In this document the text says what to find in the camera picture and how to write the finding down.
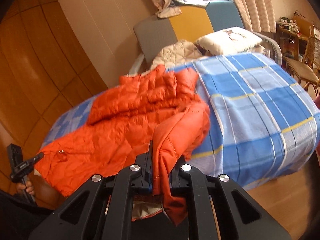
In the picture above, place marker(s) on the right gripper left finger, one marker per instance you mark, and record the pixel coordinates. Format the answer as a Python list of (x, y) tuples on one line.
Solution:
[(102, 207)]

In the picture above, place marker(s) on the pink striped curtain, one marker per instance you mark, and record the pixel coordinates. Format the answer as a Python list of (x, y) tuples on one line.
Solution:
[(257, 15)]

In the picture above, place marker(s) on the orange puffer jacket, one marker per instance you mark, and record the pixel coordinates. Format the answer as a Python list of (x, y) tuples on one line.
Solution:
[(158, 111)]

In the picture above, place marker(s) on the person's left hand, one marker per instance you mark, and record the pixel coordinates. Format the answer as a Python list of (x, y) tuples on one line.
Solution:
[(27, 187)]

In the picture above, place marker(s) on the wooden desk with clutter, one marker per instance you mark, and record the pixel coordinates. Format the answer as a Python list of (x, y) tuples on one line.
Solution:
[(293, 34)]

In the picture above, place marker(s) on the wooden wardrobe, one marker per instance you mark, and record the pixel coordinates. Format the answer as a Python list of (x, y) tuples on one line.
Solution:
[(44, 73)]

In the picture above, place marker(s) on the wicker chair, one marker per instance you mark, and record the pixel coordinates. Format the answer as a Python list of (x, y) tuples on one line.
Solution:
[(307, 70)]

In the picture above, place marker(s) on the white printed pillow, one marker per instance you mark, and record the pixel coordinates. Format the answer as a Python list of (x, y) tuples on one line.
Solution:
[(229, 41)]

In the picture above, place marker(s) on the tricolour upholstered headboard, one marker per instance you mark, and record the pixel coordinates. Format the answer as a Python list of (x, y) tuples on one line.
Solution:
[(154, 33)]

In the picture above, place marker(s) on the blue plaid bed sheet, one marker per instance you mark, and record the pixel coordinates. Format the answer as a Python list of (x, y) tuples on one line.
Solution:
[(262, 123)]

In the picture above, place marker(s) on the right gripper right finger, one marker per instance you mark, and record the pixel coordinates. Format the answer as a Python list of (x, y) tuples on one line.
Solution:
[(219, 208)]

